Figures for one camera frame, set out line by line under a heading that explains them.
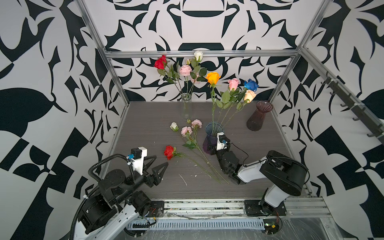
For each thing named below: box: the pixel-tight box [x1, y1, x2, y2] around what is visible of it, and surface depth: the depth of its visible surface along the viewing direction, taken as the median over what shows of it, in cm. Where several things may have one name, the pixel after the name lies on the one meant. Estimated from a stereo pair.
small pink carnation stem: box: [180, 119, 230, 185], surface depth 100 cm
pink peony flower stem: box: [179, 64, 192, 97], surface depth 87 cm
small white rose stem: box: [169, 122, 179, 133], surface depth 104 cm
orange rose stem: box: [206, 72, 221, 135], surface depth 76 cm
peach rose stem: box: [221, 89, 257, 129], surface depth 67 cm
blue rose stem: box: [220, 78, 259, 132], surface depth 70 cm
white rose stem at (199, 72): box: [187, 50, 208, 97], surface depth 88 cm
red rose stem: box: [154, 55, 185, 97], surface depth 86 cm
